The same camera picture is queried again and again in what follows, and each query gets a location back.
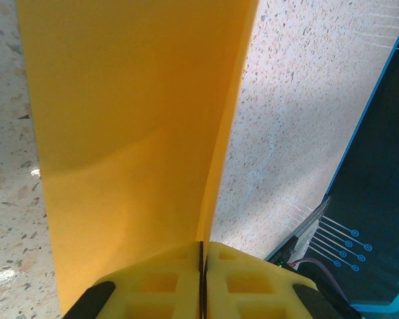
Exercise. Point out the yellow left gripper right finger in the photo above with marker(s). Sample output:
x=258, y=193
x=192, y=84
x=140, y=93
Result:
x=252, y=292

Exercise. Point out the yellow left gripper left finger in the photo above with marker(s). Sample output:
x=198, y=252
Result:
x=146, y=289

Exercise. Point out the yellow paper sheet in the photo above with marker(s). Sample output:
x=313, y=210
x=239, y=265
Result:
x=129, y=116

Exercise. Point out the blue table edge strip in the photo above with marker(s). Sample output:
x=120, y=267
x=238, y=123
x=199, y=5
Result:
x=355, y=133

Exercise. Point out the long aluminium mounting rail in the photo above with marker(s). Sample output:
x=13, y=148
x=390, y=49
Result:
x=306, y=229

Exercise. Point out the blue printed enclosure panel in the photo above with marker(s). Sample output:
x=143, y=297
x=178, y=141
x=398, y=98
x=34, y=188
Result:
x=385, y=166

